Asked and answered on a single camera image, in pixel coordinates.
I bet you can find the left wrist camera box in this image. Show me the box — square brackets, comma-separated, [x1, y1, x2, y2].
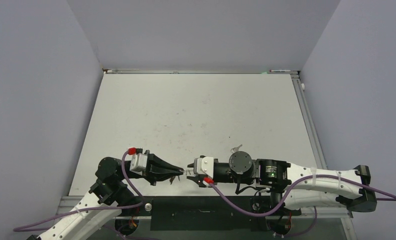
[129, 153, 148, 173]

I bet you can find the large metal keyring with rings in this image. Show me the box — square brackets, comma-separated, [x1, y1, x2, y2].
[169, 169, 194, 185]

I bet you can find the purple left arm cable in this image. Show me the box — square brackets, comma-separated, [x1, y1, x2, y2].
[13, 150, 145, 233]

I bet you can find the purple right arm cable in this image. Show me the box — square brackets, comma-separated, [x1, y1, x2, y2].
[203, 174, 396, 218]

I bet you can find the aluminium table frame rail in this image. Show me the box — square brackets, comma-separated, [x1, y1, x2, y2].
[291, 73, 328, 169]

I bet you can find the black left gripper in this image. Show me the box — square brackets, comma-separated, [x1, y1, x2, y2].
[120, 149, 184, 185]

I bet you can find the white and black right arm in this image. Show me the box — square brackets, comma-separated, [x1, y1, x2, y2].
[187, 151, 377, 214]

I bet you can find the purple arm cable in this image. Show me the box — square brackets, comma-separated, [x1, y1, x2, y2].
[13, 150, 145, 233]
[203, 174, 396, 218]

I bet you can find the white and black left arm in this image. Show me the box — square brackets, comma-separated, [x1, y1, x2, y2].
[14, 147, 184, 240]

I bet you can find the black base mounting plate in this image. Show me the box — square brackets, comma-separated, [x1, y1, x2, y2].
[115, 196, 302, 237]

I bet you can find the silver key with small ring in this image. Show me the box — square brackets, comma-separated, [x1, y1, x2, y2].
[230, 144, 243, 153]

